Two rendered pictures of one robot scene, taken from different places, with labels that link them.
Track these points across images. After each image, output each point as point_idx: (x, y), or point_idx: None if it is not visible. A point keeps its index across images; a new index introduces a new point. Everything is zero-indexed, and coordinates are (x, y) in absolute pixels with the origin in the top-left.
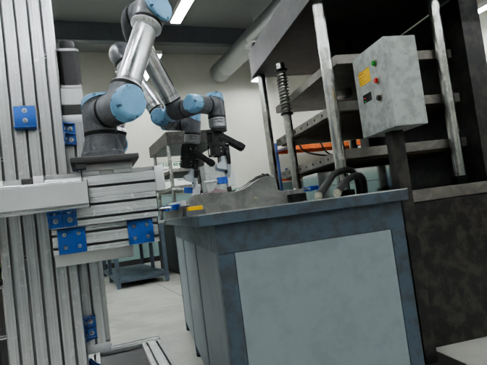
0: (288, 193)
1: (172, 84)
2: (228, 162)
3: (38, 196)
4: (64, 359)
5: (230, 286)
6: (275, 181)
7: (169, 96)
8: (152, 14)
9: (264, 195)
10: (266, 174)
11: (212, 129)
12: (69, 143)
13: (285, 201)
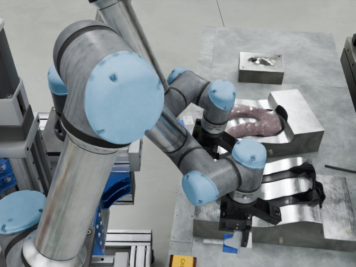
0: (333, 241)
1: (170, 131)
2: (243, 245)
3: None
4: None
5: None
6: (319, 228)
7: (163, 148)
8: (104, 140)
9: (295, 237)
10: (313, 202)
11: (230, 200)
12: (6, 181)
13: (323, 247)
